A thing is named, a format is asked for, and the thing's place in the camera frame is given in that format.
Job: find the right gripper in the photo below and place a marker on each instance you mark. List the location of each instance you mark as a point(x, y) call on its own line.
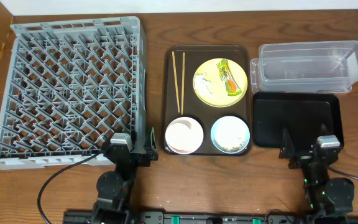
point(304, 157)

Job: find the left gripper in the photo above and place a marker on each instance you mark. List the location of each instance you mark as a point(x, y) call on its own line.
point(138, 154)

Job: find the white pink bowl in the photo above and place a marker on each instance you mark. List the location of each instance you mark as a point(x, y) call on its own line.
point(184, 135)

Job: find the rice food scraps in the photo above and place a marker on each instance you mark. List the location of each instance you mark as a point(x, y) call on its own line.
point(231, 136)

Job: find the light blue bowl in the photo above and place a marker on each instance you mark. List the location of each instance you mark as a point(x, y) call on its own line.
point(229, 118)

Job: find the white tissue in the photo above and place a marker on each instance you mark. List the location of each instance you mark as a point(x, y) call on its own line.
point(201, 83)

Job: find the yellow round plate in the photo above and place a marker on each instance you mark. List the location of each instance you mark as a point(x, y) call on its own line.
point(219, 97)

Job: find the wooden chopstick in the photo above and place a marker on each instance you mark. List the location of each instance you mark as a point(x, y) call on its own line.
point(176, 81)
point(183, 82)

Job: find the green orange snack wrapper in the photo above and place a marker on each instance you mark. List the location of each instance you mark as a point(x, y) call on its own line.
point(225, 75)

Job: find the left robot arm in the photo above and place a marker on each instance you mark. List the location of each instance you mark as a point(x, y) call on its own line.
point(114, 187)

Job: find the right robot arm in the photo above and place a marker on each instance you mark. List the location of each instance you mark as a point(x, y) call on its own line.
point(329, 198)

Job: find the black waste tray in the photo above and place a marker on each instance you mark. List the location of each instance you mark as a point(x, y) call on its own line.
point(302, 113)

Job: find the clear plastic waste bin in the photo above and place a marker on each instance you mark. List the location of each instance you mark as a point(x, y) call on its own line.
point(305, 67)

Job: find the grey dishwasher rack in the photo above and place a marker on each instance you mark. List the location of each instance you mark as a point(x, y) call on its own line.
point(70, 86)

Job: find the dark brown serving tray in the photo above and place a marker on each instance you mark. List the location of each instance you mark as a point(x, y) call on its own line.
point(193, 107)

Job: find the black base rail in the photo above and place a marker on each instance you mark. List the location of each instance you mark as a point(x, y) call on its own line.
point(173, 218)

